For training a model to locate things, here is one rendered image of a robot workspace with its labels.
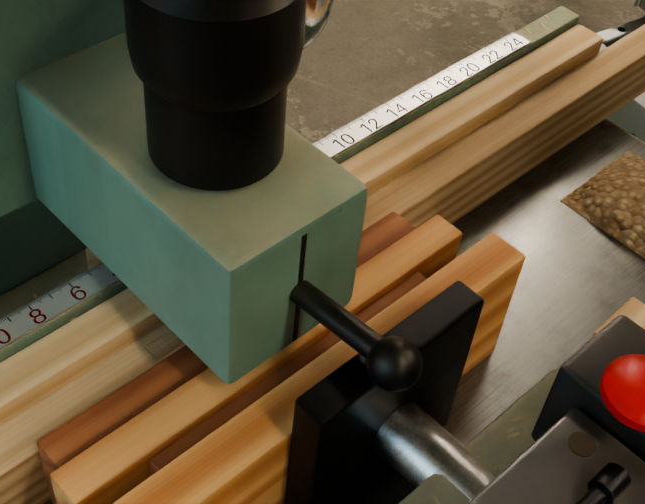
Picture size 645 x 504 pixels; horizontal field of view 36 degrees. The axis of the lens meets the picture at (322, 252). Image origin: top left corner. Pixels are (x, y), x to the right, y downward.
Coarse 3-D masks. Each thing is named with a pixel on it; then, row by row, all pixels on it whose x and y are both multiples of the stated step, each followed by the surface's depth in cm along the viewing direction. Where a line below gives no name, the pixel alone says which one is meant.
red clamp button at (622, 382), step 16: (608, 368) 33; (624, 368) 33; (640, 368) 33; (608, 384) 33; (624, 384) 33; (640, 384) 33; (608, 400) 32; (624, 400) 32; (640, 400) 32; (624, 416) 32; (640, 416) 32
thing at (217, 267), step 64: (64, 64) 40; (128, 64) 41; (64, 128) 38; (128, 128) 38; (64, 192) 41; (128, 192) 36; (192, 192) 36; (256, 192) 36; (320, 192) 36; (128, 256) 39; (192, 256) 35; (256, 256) 34; (320, 256) 37; (192, 320) 38; (256, 320) 37
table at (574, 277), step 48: (576, 144) 60; (624, 144) 61; (528, 192) 57; (480, 240) 54; (528, 240) 54; (576, 240) 55; (528, 288) 52; (576, 288) 52; (624, 288) 52; (528, 336) 50; (576, 336) 50; (480, 384) 47; (528, 384) 48; (384, 480) 43
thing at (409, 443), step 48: (384, 336) 37; (432, 336) 37; (336, 384) 35; (432, 384) 40; (336, 432) 35; (384, 432) 38; (432, 432) 38; (288, 480) 39; (336, 480) 39; (480, 480) 37
